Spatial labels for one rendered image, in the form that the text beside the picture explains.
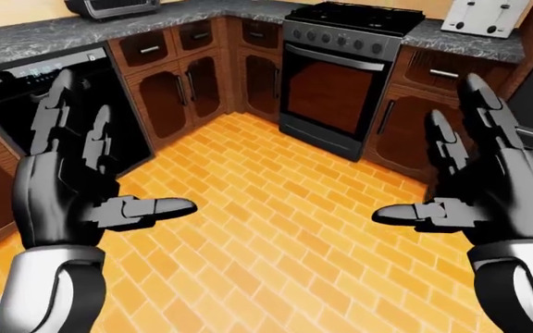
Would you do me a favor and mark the grey black gas stove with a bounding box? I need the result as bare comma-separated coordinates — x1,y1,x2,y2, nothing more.
278,0,428,164

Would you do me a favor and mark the grey marble countertop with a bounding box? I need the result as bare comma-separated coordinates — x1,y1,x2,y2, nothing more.
0,0,526,71

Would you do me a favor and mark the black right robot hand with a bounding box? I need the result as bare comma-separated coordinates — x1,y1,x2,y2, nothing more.
371,72,533,247

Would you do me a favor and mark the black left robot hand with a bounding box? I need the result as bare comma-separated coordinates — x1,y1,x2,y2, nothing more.
10,67,199,250

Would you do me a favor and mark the black toaster oven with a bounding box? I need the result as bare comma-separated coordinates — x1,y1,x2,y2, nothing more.
64,0,162,23

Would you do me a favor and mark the black dishwasher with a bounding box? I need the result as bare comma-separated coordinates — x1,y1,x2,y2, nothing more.
0,46,156,180

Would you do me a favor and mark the white toaster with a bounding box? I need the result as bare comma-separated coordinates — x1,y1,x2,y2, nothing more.
440,0,531,39

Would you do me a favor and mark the brown wooden drawer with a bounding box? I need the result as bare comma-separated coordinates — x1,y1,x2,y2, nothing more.
108,27,179,76
171,17,225,57
391,45,517,102
238,18,284,53

